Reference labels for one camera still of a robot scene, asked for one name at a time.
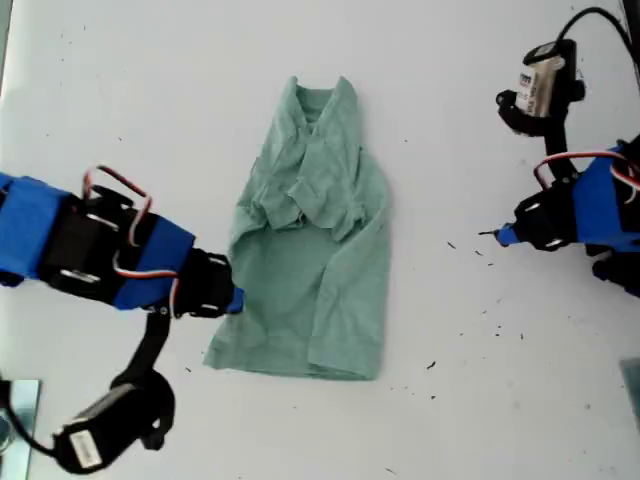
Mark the green t-shirt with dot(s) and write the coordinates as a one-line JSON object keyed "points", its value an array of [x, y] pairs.
{"points": [[300, 300]]}

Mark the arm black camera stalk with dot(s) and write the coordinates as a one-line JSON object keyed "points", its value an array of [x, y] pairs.
{"points": [[556, 145], [145, 345]]}

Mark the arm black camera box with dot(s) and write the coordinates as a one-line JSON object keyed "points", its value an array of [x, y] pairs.
{"points": [[545, 75], [95, 435]]}

